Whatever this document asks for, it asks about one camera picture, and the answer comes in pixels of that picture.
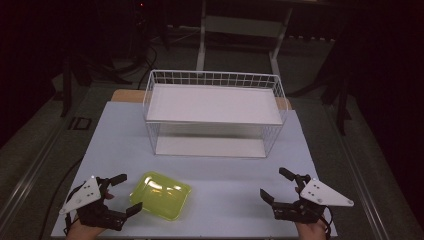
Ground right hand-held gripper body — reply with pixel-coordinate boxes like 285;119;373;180
271;173;355;225

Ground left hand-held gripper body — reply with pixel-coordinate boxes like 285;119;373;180
59;175;129;232

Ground yellow-green plastic tray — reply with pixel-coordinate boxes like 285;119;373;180
129;171;193;222

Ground white wire shelf rack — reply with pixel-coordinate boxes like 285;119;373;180
142;69;290;159

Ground person's right hand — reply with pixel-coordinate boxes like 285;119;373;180
294;186;330;240

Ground person's left hand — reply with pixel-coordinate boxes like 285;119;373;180
65;189;115;240

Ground pale table mat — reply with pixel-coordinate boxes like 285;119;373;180
50;101;338;239

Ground black floor socket box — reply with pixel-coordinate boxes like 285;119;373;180
67;116;93;131

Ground black stand leg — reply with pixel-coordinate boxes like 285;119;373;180
321;74;353;136
60;54;74;118

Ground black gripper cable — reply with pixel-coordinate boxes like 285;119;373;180
319;205;334;240

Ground metal floor rail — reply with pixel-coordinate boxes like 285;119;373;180
0;128;69;228
324;99;424;239

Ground black floor cables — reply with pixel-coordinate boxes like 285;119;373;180
76;41;159;90

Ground white metal stand frame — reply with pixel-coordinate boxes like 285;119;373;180
195;0;295;78

